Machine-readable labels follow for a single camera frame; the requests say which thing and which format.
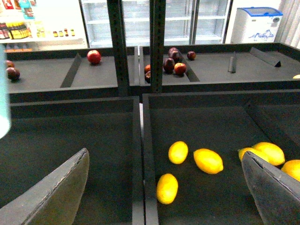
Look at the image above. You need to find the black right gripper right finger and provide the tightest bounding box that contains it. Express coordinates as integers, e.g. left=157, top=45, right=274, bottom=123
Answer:
left=241, top=151, right=300, bottom=225

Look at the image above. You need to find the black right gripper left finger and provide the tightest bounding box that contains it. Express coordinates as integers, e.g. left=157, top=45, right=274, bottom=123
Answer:
left=0, top=148, right=90, bottom=225

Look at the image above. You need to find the light blue plastic basket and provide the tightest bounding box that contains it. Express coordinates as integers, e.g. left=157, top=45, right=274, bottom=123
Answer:
left=0, top=44, right=11, bottom=138

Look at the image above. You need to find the black front left tray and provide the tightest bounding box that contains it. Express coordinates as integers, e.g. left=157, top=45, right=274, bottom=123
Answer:
left=0, top=97, right=144, bottom=225

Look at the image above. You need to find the black front right tray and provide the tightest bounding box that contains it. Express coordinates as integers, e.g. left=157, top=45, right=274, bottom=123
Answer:
left=142, top=91, right=300, bottom=225

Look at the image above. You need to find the black tray divider left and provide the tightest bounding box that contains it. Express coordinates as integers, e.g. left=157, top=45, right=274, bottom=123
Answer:
left=60, top=53, right=82, bottom=88

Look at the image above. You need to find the black tray divider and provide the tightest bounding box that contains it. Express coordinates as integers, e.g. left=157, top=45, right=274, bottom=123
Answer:
left=60, top=53, right=82, bottom=88
left=180, top=56, right=200, bottom=82

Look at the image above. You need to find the dark red apple left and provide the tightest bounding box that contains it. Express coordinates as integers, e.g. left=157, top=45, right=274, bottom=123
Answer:
left=6, top=67, right=20, bottom=81

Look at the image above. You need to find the dark red apple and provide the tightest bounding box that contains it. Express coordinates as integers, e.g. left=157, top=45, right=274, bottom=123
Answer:
left=163, top=58, right=175, bottom=74
left=6, top=67, right=20, bottom=81

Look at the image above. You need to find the black rear right tray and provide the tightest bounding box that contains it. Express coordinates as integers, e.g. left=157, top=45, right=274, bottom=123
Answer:
left=138, top=42, right=300, bottom=93

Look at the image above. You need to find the black short divider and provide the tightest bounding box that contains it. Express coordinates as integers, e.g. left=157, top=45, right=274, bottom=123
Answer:
left=228, top=52, right=237, bottom=73

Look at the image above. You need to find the black triangular divider right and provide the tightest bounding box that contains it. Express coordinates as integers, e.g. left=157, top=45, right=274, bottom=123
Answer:
left=250, top=47, right=281, bottom=68

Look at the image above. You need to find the dark apple far left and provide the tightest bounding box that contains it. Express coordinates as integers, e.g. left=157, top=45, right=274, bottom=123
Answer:
left=6, top=60, right=15, bottom=68

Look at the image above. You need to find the black tray divider centre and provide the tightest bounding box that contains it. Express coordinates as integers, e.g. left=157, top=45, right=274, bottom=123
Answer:
left=180, top=56, right=200, bottom=82

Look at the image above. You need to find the bright red apple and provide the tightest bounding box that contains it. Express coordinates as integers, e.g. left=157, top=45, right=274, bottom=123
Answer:
left=87, top=50, right=101, bottom=65

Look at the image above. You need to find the small dark apple right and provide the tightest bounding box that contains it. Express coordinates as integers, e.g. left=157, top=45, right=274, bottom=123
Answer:
left=187, top=51, right=196, bottom=60

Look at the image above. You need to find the dark red apple centre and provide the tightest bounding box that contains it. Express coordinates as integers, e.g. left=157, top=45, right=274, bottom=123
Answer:
left=163, top=58, right=175, bottom=74

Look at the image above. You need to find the white chest freezer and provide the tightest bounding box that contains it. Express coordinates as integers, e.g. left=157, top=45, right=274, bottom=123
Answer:
left=231, top=7, right=283, bottom=44

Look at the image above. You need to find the dark apple top centre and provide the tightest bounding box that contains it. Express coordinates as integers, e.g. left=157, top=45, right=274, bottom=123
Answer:
left=168, top=47, right=180, bottom=63

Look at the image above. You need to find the white grocery shelf with bottles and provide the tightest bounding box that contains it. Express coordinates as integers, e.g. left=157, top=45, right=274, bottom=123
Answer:
left=0, top=0, right=88, bottom=52

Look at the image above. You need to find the glass door display fridge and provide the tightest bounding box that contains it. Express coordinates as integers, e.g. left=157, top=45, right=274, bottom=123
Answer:
left=80, top=0, right=232, bottom=48

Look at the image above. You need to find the dark apple behind post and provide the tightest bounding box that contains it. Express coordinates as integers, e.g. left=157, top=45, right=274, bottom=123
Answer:
left=144, top=71, right=151, bottom=83

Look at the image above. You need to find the red apple by post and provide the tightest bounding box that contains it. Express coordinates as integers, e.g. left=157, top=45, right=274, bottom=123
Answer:
left=174, top=62, right=187, bottom=75

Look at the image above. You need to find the red apple behind post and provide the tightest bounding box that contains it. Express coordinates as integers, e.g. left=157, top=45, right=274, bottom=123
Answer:
left=144, top=64, right=150, bottom=74

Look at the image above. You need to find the black shelf post left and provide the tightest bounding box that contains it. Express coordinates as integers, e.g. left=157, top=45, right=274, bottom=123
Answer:
left=107, top=0, right=130, bottom=97

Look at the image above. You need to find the black shelf post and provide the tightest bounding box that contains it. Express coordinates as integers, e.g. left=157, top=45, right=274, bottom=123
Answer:
left=150, top=0, right=166, bottom=93
left=107, top=0, right=130, bottom=97

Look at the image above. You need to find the black shelf post right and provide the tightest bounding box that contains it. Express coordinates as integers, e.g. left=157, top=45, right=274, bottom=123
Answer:
left=150, top=0, right=166, bottom=93

